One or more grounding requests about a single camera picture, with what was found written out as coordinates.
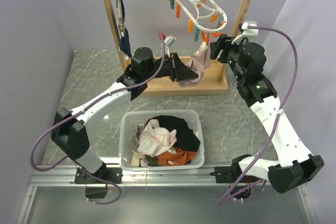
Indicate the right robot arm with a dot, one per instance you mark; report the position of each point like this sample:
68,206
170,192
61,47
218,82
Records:
296,165

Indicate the white underwear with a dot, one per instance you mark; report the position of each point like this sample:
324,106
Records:
155,140

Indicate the white plastic laundry basket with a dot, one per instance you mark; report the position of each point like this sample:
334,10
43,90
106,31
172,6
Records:
135,161

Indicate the aluminium mounting rail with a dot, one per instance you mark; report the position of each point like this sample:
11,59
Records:
64,176

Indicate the wooden clip hanger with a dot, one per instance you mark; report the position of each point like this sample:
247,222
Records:
121,19

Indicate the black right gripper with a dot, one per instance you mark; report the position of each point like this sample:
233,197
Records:
223,42

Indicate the navy blue underwear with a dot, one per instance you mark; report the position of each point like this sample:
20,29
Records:
125,48

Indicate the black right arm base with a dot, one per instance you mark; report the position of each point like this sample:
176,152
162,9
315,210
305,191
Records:
228,175

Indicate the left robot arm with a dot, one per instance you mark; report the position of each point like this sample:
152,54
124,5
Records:
70,132

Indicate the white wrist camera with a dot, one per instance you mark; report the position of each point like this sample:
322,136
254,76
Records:
247,30
167,42

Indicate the pink beige underwear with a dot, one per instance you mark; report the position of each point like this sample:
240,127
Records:
198,62

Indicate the wooden clothes rack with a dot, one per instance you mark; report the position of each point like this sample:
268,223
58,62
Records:
214,81

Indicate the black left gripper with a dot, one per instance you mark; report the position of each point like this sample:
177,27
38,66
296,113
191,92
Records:
178,71

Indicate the white clip hanger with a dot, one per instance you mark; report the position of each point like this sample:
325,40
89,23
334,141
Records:
206,19

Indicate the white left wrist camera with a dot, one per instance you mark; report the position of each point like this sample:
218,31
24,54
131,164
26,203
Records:
167,42

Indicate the orange brown garment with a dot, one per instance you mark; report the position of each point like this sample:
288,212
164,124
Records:
178,157

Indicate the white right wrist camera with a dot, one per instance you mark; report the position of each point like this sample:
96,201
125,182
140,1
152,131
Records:
247,30

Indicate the grey garment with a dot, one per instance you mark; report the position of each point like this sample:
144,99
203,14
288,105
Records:
134,140

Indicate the black underwear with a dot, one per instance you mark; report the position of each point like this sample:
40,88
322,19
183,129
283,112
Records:
185,137

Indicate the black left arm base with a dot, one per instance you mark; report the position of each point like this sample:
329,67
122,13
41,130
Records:
97,178

